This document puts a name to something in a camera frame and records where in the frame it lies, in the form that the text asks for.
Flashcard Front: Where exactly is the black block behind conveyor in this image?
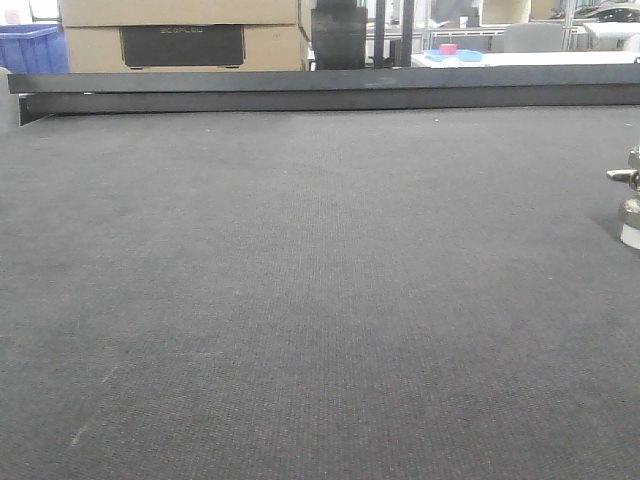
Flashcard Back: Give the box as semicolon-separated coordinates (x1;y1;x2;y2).
311;5;368;71

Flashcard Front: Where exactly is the white table background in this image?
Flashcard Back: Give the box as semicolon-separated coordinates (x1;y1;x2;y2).
411;51;639;68

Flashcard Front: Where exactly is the blue plastic crate background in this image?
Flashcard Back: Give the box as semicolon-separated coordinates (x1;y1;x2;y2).
1;24;69;74

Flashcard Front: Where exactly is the black conveyor side rail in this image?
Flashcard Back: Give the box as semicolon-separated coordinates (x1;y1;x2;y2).
7;63;639;123

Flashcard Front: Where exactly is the blue tray on table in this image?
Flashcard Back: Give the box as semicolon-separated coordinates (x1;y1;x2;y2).
424;49;483;63

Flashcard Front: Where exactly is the grey office chair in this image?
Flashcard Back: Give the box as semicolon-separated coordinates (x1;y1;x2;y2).
503;22;564;53

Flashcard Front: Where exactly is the cardboard box with black label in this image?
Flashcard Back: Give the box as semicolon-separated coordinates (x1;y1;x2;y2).
64;24;308;73

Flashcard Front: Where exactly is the pink tape roll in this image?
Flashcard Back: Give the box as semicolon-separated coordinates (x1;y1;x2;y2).
439;43;457;55

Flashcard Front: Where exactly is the upper cardboard box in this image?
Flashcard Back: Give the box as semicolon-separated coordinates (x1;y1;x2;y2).
59;0;311;27

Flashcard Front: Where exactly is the metal valve with white cap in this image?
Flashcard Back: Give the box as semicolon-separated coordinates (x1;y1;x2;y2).
606;145;640;250

